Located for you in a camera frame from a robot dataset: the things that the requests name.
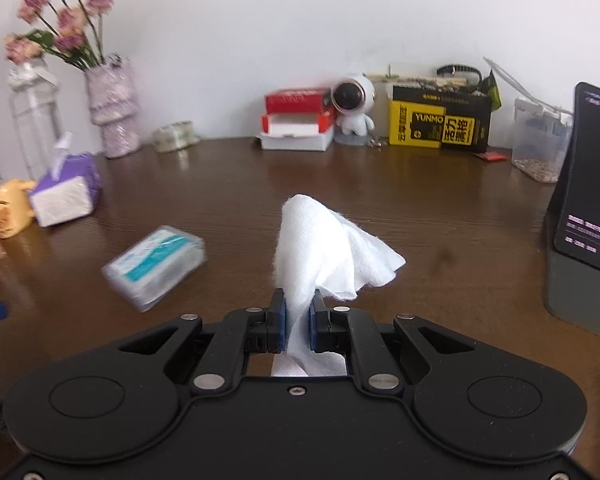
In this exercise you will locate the white astronaut figurine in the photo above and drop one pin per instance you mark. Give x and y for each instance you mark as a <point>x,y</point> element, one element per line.
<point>353,99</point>

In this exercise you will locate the purple textured vase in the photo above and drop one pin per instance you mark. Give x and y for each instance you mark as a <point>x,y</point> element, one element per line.
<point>113,104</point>

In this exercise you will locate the red white open box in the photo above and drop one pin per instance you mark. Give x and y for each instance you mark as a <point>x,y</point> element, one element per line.
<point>298,119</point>

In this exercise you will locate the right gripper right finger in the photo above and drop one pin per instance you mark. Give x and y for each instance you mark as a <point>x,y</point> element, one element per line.
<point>354,334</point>

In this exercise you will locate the clear tape roll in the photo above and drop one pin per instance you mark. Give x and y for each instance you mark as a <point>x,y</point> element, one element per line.
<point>174,137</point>

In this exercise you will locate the clear plastic food container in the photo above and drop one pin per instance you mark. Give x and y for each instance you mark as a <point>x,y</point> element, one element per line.
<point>541,136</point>

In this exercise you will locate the yellow bear mug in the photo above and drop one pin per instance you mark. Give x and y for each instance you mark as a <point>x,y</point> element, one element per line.
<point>16,213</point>

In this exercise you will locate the black wristband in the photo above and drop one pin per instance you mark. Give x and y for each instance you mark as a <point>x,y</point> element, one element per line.
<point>470,73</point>

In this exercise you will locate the small red packet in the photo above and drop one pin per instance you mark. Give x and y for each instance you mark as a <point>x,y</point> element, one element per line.
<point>492,156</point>

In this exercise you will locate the tablet with dark case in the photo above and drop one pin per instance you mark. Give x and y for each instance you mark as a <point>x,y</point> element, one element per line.
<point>572,221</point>

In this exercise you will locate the clear dental floss box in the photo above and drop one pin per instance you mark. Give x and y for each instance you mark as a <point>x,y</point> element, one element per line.
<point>149,269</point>

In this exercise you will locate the dried pink flowers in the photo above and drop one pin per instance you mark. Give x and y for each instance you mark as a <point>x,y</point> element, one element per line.
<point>71,30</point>

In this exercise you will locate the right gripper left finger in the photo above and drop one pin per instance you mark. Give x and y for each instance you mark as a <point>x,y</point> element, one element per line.
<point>231,342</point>

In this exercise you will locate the yellow black battery box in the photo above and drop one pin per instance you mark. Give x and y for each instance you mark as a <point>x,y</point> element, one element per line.
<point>428,116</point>

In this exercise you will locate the white wipe cloth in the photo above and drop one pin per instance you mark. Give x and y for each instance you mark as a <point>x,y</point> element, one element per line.
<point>318,250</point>

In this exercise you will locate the clear water bottle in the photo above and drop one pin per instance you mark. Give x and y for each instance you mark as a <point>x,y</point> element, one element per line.
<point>34,108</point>

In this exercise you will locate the purple tissue pack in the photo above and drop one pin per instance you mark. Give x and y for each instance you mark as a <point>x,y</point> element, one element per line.
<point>69,190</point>

